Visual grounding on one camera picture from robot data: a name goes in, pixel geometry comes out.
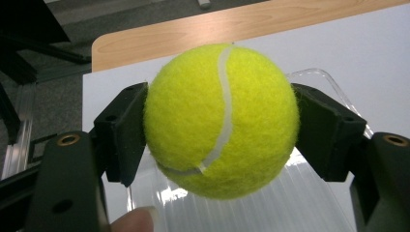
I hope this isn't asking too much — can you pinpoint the aluminium rail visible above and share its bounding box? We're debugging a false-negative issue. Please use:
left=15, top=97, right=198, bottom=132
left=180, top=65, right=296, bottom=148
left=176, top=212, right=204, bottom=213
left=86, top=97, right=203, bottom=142
left=1, top=83, right=37, bottom=180

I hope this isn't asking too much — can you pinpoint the clear plastic tray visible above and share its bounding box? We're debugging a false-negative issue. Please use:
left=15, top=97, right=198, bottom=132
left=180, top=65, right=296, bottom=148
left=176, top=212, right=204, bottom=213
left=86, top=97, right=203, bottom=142
left=127, top=68, right=375, bottom=232

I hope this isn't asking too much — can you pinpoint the wooden table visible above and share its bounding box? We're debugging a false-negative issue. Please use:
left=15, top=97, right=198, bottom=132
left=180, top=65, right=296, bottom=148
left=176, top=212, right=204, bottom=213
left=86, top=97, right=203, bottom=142
left=91, top=0, right=410, bottom=73

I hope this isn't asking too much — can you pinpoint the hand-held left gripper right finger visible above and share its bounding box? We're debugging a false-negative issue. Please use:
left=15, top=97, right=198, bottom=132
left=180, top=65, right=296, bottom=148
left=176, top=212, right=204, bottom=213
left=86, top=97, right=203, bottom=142
left=291, top=82, right=367, bottom=183

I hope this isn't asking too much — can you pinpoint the black metal stand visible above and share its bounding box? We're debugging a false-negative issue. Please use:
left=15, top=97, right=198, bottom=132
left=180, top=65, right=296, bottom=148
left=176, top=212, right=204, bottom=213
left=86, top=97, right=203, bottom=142
left=0, top=0, right=93, bottom=146

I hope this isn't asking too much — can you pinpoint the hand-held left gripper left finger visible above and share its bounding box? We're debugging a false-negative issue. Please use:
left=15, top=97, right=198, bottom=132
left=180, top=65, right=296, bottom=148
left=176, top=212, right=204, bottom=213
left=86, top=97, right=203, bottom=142
left=93, top=81, right=149, bottom=189

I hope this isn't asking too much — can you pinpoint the yellow tennis ball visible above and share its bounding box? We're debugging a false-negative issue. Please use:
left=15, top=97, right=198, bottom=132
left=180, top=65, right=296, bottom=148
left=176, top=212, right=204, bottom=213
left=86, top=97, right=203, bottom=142
left=143, top=43, right=301, bottom=200

